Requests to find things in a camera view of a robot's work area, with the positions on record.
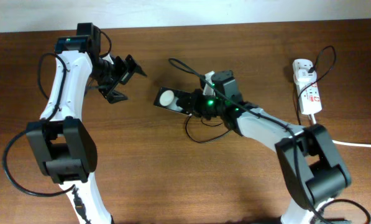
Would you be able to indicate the white power strip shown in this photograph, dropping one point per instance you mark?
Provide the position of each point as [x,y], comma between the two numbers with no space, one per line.
[309,101]

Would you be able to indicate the white USB charger adapter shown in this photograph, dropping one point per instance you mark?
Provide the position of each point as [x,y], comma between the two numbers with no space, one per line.
[303,76]

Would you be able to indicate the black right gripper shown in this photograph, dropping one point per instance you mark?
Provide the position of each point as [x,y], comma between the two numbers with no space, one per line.
[197,95]

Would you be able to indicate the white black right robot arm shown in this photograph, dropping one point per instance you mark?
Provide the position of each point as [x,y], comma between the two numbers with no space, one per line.
[313,170]

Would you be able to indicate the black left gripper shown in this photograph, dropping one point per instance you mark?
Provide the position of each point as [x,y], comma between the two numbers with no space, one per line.
[127,71]

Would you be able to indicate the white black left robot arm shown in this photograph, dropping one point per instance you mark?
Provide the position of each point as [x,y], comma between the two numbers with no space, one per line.
[62,147]

